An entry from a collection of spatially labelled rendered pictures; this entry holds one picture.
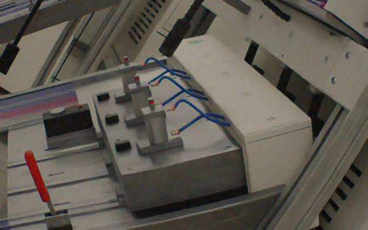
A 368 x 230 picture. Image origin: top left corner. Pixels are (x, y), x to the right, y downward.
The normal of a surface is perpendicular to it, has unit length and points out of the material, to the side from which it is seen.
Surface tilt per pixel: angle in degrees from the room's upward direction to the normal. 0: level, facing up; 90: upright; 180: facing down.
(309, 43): 90
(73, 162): 43
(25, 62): 90
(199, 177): 90
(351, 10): 90
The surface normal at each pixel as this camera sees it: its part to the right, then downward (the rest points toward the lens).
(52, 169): -0.17, -0.94
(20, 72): 0.20, 0.26
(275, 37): -0.83, -0.47
